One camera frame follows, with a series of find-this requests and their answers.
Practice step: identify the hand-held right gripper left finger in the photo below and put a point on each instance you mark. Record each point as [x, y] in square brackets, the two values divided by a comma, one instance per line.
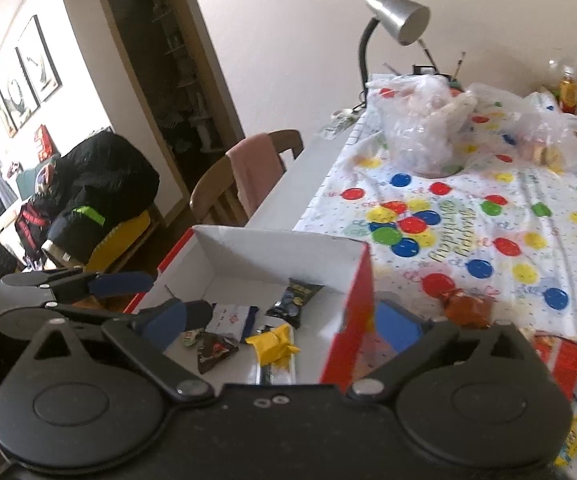
[168, 324]

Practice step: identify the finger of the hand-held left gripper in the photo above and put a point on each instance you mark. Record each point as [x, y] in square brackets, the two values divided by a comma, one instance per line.
[118, 284]
[93, 315]

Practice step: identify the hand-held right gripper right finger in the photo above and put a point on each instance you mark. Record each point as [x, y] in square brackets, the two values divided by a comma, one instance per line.
[393, 321]

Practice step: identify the small green snack packet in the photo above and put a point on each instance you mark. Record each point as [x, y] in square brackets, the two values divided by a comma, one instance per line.
[192, 338]

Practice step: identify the dark brown triangular snack packet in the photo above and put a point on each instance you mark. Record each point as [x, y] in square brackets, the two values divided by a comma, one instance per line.
[213, 352]

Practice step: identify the white blue-edged snack packet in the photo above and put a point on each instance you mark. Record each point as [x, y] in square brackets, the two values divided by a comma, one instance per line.
[231, 321]

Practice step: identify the orange brown snack packet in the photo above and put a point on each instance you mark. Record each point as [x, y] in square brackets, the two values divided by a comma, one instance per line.
[468, 307]

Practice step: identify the black snack packet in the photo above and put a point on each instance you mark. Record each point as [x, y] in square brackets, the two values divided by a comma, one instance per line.
[296, 302]

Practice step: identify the plain yellow snack packet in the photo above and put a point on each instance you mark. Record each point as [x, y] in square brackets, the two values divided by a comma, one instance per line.
[273, 345]

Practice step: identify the red and white cardboard box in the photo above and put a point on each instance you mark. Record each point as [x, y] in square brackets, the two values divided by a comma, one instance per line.
[268, 255]

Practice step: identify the red snack bag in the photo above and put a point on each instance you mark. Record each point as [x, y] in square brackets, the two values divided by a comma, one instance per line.
[563, 360]

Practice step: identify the yellow cartoon snack packet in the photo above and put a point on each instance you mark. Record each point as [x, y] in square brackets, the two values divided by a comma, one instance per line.
[574, 435]

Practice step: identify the yellow seat cushion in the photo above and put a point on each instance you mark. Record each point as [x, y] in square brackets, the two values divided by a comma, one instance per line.
[118, 240]

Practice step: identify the red and black backpack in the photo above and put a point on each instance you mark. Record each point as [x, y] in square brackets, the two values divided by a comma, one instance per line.
[31, 225]

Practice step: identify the black jacket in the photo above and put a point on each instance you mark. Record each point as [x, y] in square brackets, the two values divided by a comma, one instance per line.
[103, 180]

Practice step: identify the balloon print tablecloth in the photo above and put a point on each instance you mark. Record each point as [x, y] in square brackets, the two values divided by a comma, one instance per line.
[478, 240]

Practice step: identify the wooden chair with round back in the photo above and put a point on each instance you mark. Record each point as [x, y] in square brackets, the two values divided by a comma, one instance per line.
[213, 195]

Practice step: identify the red printed box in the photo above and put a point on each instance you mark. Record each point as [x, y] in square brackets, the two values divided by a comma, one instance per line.
[43, 142]

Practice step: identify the pink cloth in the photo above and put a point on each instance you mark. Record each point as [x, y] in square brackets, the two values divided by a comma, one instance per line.
[256, 175]

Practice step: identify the small black framed picture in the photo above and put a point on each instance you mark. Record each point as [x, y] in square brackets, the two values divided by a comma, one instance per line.
[3, 117]

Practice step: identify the large clear plastic bag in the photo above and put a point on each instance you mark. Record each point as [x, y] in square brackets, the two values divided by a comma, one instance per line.
[418, 130]

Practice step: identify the small grey desk item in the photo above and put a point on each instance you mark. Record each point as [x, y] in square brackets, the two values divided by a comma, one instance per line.
[343, 120]

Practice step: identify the medium black framed picture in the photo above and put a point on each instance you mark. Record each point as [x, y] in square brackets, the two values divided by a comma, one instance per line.
[18, 102]

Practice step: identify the dark open closet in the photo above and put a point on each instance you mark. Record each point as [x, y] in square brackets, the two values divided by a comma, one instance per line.
[168, 70]

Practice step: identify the large black framed picture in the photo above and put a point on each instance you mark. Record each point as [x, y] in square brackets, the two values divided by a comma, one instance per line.
[38, 60]

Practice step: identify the clear plastic bag with bread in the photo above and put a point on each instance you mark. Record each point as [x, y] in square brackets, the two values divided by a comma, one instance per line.
[548, 130]

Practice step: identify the black pen holder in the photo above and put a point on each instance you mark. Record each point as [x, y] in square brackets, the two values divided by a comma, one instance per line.
[426, 70]

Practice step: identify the orange liquid bottle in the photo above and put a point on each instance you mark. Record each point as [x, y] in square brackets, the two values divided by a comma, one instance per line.
[568, 92]

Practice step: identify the silver desk lamp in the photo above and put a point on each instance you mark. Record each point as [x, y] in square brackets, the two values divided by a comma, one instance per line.
[398, 12]

